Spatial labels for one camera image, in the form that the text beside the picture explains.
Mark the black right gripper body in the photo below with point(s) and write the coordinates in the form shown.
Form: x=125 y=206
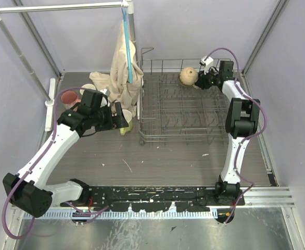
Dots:
x=206 y=80

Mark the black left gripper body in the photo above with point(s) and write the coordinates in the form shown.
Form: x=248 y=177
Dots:
x=119 y=119

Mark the yellow-green mug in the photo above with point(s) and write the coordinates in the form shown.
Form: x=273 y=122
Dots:
x=129 y=120

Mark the beige round mug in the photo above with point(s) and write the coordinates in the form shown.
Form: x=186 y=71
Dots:
x=188 y=76

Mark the light blue mug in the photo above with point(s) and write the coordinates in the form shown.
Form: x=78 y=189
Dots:
x=87 y=86

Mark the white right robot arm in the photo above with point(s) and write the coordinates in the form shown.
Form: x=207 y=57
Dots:
x=241 y=122

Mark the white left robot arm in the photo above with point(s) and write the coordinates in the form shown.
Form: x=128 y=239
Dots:
x=27 y=189

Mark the beige cloth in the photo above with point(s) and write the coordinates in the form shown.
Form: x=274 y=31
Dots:
x=124 y=87

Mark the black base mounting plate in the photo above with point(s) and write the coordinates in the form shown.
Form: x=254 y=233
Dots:
x=154 y=198

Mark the blue clothes hanger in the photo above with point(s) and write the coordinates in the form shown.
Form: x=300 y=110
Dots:
x=127 y=43

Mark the grey wire dish rack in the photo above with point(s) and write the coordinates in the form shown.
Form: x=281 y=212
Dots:
x=171 y=112

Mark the slotted cable duct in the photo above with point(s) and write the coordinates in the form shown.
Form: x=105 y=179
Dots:
x=108 y=215

